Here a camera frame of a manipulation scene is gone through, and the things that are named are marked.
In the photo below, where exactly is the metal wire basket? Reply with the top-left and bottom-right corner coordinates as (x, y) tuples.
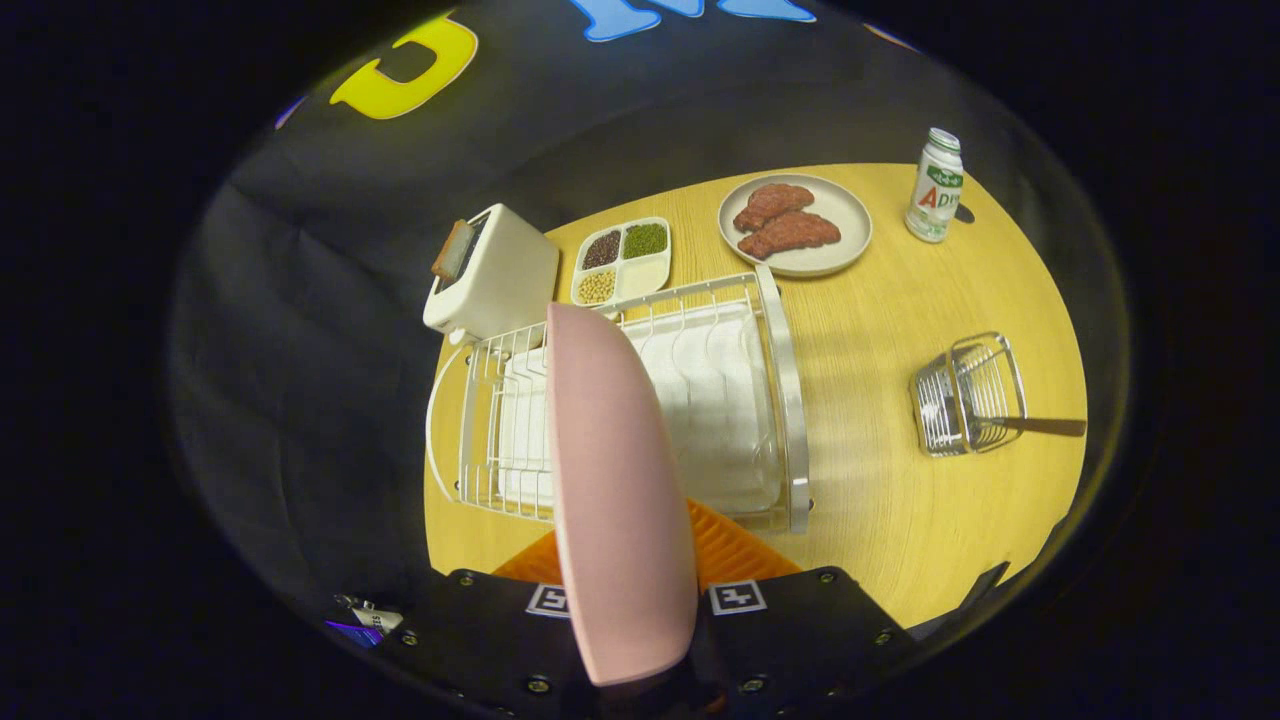
(909, 332), (1029, 458)

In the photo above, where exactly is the white tagged cable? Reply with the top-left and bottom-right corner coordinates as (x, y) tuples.
(335, 595), (406, 641)

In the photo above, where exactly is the brown toast slice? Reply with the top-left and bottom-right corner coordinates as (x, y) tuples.
(431, 219), (476, 283)

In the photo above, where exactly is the white toaster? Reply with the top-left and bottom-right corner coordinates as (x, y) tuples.
(422, 204), (561, 343)

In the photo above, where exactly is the beige plate with meat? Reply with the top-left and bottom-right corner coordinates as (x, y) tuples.
(718, 174), (874, 279)

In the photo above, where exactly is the white divided snack tray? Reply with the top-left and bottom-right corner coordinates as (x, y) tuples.
(570, 216), (673, 309)

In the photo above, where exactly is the brown meat piece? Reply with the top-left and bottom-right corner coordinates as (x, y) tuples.
(733, 183), (816, 233)
(738, 210), (843, 261)

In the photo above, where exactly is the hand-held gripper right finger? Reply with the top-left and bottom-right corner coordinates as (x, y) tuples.
(685, 498), (916, 716)

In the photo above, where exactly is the pink plate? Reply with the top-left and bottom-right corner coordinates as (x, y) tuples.
(546, 302), (700, 688)

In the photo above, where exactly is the white drain tray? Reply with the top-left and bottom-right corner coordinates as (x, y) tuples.
(497, 300), (783, 516)

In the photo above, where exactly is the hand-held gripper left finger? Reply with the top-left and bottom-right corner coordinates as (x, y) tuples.
(400, 530), (601, 716)

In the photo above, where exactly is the white green drink bottle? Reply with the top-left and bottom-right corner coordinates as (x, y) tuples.
(904, 127), (965, 244)

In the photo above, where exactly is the dark handled spoon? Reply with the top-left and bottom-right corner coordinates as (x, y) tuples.
(990, 415), (1088, 438)

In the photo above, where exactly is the white wire dish rack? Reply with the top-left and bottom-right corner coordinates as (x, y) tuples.
(425, 264), (812, 534)

